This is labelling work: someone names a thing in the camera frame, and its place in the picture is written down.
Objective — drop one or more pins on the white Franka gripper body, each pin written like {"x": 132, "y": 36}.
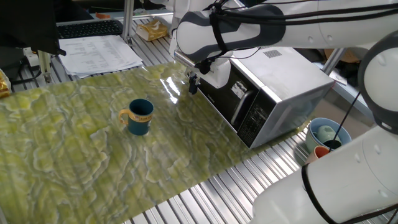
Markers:
{"x": 222, "y": 73}

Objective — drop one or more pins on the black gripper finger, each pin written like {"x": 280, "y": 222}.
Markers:
{"x": 195, "y": 84}
{"x": 191, "y": 84}

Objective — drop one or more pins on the black glass microwave door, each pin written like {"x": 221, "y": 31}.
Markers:
{"x": 224, "y": 96}

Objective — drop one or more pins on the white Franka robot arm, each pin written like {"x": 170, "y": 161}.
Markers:
{"x": 342, "y": 31}

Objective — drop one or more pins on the silver microwave oven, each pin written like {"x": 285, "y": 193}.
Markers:
{"x": 280, "y": 71}

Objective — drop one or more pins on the white printed paper stack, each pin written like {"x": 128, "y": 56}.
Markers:
{"x": 96, "y": 54}

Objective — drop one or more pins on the stack of light blue cups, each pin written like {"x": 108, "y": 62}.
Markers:
{"x": 311, "y": 137}

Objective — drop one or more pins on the small orange object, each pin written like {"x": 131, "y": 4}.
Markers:
{"x": 102, "y": 15}

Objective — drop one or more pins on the black keyboard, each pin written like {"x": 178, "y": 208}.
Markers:
{"x": 90, "y": 28}

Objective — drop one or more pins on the white paper note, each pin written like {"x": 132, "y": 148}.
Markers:
{"x": 339, "y": 77}

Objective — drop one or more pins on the pale green mug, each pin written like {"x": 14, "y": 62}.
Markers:
{"x": 325, "y": 133}

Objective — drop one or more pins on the orange cup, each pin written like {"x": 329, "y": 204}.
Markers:
{"x": 318, "y": 152}

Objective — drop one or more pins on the brown cardboard box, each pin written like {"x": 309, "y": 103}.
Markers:
{"x": 351, "y": 57}

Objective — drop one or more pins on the green marble pattern mat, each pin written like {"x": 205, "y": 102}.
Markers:
{"x": 77, "y": 171}

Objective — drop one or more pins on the white power strip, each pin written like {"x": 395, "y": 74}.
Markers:
{"x": 30, "y": 56}

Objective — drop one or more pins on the black monitor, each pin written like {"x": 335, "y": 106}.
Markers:
{"x": 28, "y": 25}

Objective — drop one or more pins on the golden snack bag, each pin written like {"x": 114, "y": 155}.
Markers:
{"x": 3, "y": 85}

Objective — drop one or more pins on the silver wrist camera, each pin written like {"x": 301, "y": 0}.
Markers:
{"x": 183, "y": 57}

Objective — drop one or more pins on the aluminium frame post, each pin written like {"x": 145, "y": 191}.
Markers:
{"x": 128, "y": 18}
{"x": 334, "y": 60}

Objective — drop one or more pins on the short aluminium post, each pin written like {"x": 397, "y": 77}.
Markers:
{"x": 44, "y": 65}

